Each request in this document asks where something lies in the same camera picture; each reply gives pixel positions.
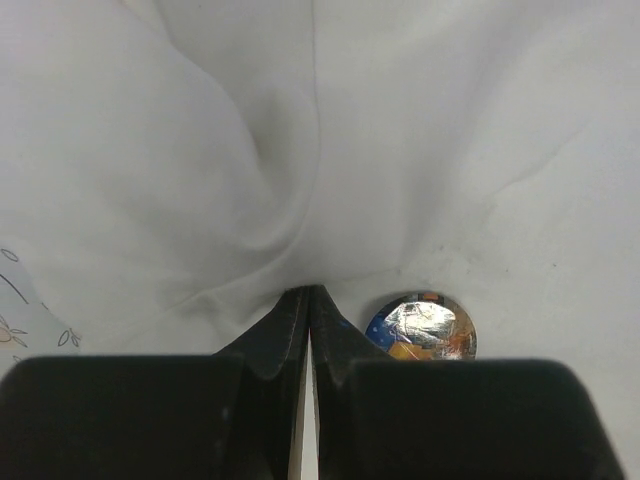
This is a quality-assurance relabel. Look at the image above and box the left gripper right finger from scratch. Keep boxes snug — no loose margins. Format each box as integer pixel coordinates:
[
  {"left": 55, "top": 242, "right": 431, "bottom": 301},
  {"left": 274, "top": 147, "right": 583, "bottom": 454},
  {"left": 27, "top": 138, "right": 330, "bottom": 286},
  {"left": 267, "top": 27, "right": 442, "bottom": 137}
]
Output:
[{"left": 309, "top": 286, "right": 624, "bottom": 479}]

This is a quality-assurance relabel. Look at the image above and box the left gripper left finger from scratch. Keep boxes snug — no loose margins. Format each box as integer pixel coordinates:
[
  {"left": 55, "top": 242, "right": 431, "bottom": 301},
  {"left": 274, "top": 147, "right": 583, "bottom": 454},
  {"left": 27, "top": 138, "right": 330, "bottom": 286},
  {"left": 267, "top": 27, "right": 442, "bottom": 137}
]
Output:
[{"left": 1, "top": 288, "right": 309, "bottom": 479}]

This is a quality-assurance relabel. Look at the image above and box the round blue gold brooch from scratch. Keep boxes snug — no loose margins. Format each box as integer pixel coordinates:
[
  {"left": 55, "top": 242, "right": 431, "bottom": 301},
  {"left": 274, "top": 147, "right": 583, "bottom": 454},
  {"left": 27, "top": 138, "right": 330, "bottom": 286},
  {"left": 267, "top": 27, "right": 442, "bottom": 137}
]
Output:
[{"left": 365, "top": 292, "right": 477, "bottom": 361}]

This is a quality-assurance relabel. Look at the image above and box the white daisy print t-shirt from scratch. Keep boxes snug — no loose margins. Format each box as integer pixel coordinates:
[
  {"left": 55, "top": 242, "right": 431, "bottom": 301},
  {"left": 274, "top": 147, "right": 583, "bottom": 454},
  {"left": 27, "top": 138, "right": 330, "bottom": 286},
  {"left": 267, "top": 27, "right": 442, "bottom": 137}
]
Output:
[{"left": 1, "top": 1, "right": 639, "bottom": 479}]

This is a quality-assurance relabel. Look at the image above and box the floral patterned table mat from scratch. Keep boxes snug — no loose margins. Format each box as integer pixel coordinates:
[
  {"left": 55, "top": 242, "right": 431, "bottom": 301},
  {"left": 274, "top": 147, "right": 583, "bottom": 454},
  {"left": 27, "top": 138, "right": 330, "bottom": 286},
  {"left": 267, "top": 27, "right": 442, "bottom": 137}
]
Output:
[{"left": 0, "top": 246, "right": 81, "bottom": 376}]

